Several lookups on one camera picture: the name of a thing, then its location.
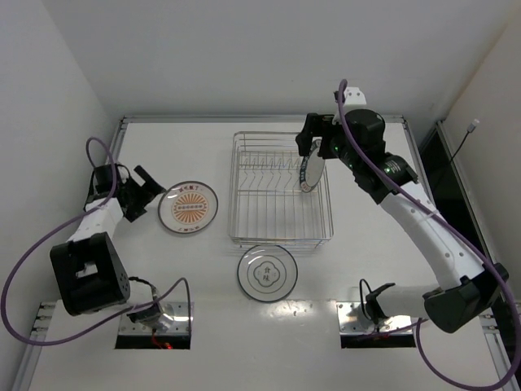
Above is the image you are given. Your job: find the green rim lettered plate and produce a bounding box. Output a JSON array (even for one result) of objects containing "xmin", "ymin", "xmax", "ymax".
[{"xmin": 299, "ymin": 143, "xmax": 325, "ymax": 193}]

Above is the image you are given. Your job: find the orange sunburst plate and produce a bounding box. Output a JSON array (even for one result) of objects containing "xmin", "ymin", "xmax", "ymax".
[{"xmin": 157, "ymin": 181, "xmax": 219, "ymax": 235}]

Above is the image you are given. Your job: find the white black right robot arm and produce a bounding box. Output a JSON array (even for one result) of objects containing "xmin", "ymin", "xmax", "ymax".
[{"xmin": 296, "ymin": 108, "xmax": 508, "ymax": 333}]

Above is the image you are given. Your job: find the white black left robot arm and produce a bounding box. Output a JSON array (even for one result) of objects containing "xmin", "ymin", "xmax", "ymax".
[{"xmin": 50, "ymin": 165, "xmax": 165, "ymax": 316}]

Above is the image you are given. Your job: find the white plate with centre emblem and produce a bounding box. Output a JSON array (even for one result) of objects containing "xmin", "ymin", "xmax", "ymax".
[{"xmin": 237, "ymin": 245, "xmax": 299, "ymax": 303}]

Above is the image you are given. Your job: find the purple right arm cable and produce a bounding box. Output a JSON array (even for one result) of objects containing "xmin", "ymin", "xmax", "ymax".
[{"xmin": 335, "ymin": 79, "xmax": 521, "ymax": 390}]

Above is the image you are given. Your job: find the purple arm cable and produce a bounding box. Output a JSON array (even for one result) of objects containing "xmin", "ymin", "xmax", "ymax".
[
  {"xmin": 335, "ymin": 79, "xmax": 521, "ymax": 390},
  {"xmin": 1, "ymin": 137, "xmax": 190, "ymax": 346}
]

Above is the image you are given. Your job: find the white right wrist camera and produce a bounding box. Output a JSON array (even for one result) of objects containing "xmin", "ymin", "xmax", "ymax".
[{"xmin": 335, "ymin": 86, "xmax": 367, "ymax": 110}]

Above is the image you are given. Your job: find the metal wire dish rack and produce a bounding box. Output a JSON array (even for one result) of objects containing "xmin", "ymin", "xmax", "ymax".
[{"xmin": 228, "ymin": 131, "xmax": 334, "ymax": 248}]

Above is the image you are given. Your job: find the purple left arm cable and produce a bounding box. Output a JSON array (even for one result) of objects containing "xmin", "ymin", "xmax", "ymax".
[{"xmin": 1, "ymin": 137, "xmax": 190, "ymax": 346}]

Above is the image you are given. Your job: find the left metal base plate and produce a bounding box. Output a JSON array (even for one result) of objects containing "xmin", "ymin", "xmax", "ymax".
[{"xmin": 118, "ymin": 301, "xmax": 194, "ymax": 336}]

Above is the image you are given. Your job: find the metal base plate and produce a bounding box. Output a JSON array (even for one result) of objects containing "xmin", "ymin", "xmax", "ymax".
[
  {"xmin": 336, "ymin": 301, "xmax": 416, "ymax": 336},
  {"xmin": 118, "ymin": 301, "xmax": 194, "ymax": 336}
]

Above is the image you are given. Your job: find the aluminium table frame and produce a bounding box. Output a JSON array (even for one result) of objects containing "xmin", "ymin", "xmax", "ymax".
[{"xmin": 11, "ymin": 115, "xmax": 521, "ymax": 391}]

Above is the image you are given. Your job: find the black wall cable with plug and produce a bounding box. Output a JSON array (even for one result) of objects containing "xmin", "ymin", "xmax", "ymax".
[{"xmin": 448, "ymin": 118, "xmax": 480, "ymax": 165}]

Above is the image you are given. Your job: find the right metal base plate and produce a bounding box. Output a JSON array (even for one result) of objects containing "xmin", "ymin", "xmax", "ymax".
[{"xmin": 336, "ymin": 301, "xmax": 416, "ymax": 336}]

